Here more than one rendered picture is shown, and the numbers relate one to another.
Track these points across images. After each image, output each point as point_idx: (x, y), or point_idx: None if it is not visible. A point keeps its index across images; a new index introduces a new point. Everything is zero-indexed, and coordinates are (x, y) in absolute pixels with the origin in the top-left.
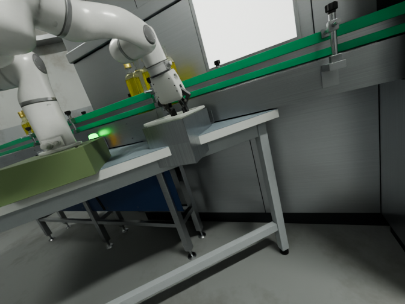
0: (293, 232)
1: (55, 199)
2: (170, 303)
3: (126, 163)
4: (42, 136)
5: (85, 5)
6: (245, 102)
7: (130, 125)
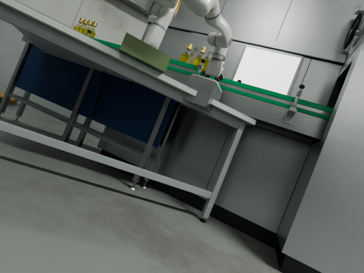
0: (213, 220)
1: (128, 69)
2: (110, 192)
3: (174, 81)
4: (150, 40)
5: (221, 17)
6: (242, 106)
7: (170, 75)
